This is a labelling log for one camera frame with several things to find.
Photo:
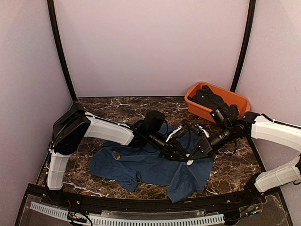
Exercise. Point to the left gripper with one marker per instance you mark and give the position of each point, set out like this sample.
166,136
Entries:
170,153

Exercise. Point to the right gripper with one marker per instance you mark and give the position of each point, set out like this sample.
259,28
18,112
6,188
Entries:
205,145

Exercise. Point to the blue t-shirt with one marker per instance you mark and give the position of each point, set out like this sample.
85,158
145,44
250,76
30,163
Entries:
144,164

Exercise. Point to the round yellow grey brooch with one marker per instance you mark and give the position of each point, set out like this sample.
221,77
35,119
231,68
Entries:
116,155

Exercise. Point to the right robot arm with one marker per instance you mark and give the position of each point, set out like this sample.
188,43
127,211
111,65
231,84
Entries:
229,174

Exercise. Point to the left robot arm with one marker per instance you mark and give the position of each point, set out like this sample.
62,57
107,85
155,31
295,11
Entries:
77,124

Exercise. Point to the black clothing in basin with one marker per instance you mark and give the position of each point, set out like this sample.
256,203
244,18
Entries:
209,99

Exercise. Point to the orange plastic basin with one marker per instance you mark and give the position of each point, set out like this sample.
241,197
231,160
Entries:
229,97

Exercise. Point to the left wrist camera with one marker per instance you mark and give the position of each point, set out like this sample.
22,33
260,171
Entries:
177,133

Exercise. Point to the white slotted cable duct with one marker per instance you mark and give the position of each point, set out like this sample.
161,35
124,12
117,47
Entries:
115,218

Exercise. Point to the black front rail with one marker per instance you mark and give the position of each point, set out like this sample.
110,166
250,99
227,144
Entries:
94,204

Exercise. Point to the right black frame post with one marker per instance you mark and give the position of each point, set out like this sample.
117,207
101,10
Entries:
244,46

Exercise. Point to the black frame post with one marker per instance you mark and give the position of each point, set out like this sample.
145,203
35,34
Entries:
244,46
59,48

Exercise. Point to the left black frame post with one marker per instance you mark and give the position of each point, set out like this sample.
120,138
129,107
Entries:
59,48

